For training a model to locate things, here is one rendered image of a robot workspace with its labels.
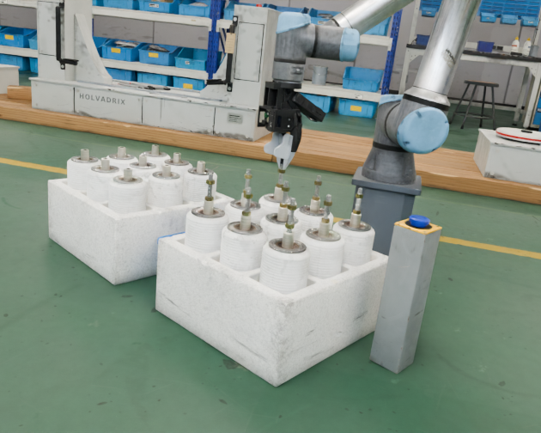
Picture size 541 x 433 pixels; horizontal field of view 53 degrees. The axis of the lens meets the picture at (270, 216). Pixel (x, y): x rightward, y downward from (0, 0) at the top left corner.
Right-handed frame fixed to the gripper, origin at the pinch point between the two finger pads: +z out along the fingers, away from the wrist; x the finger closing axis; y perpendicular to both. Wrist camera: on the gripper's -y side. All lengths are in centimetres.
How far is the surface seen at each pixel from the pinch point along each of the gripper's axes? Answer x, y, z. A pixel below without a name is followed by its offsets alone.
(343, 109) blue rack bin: -305, -303, 29
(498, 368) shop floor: 54, -24, 34
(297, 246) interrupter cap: 29.1, 17.1, 9.0
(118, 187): -22.1, 34.7, 10.1
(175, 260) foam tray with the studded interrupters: 5.7, 31.6, 19.3
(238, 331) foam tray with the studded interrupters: 26.1, 27.2, 27.1
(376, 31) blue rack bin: -289, -316, -48
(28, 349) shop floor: 4, 62, 34
